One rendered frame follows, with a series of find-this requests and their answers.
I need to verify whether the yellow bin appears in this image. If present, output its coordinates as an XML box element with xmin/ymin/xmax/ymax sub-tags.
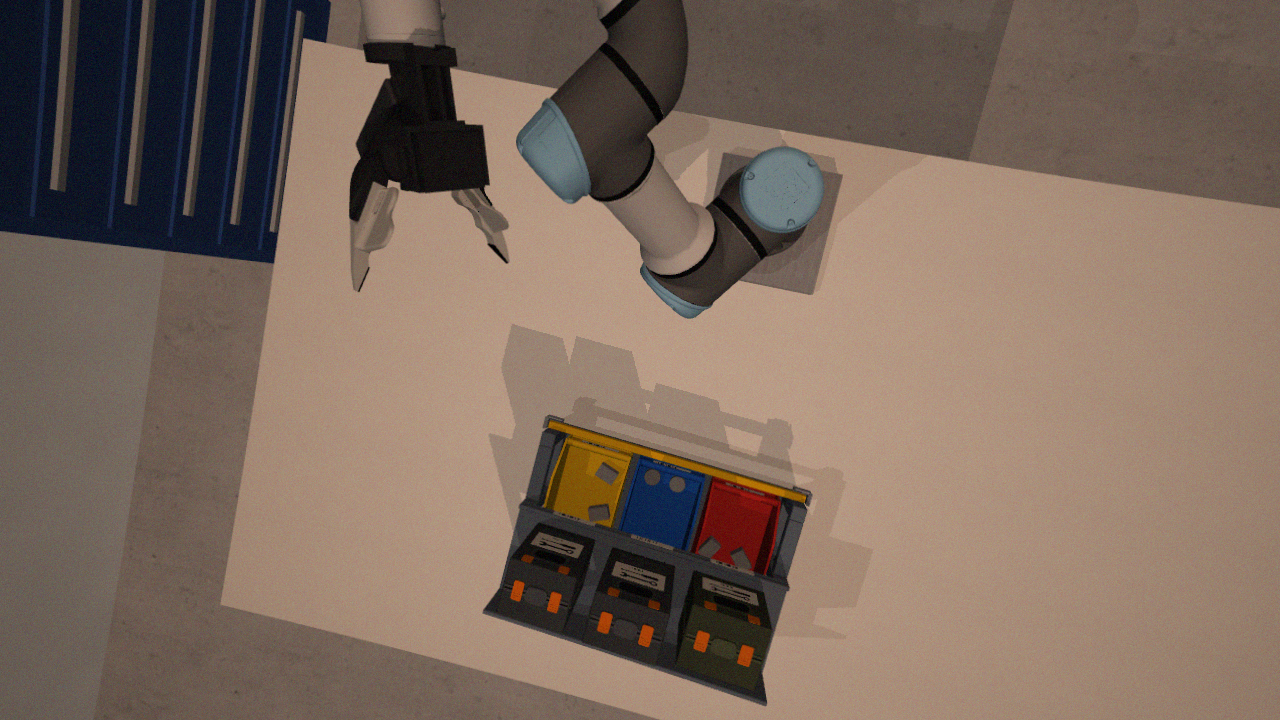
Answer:
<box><xmin>543</xmin><ymin>436</ymin><xmax>634</xmax><ymax>528</ymax></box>

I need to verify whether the red open bin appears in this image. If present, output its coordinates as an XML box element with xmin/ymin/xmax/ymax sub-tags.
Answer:
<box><xmin>691</xmin><ymin>477</ymin><xmax>781</xmax><ymax>575</ymax></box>

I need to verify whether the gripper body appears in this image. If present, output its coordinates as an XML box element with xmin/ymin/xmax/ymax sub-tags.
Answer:
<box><xmin>364</xmin><ymin>42</ymin><xmax>490</xmax><ymax>193</ymax></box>

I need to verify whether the yellow bar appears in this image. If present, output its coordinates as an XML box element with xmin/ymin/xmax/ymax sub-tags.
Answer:
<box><xmin>548</xmin><ymin>420</ymin><xmax>806</xmax><ymax>503</ymax></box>

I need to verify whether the blue open bin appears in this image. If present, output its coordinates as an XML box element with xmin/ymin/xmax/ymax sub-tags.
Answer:
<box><xmin>618</xmin><ymin>455</ymin><xmax>705</xmax><ymax>551</ymax></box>

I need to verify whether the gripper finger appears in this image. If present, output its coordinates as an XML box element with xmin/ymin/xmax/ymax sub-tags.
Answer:
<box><xmin>451</xmin><ymin>188</ymin><xmax>509</xmax><ymax>264</ymax></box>
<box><xmin>349</xmin><ymin>142</ymin><xmax>399</xmax><ymax>292</ymax></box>

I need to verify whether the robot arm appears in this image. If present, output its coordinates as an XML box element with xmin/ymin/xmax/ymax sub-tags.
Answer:
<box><xmin>358</xmin><ymin>0</ymin><xmax>824</xmax><ymax>319</ymax></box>

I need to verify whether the grey bin rack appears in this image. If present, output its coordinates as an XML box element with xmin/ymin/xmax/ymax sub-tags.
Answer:
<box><xmin>483</xmin><ymin>415</ymin><xmax>813</xmax><ymax>706</ymax></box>

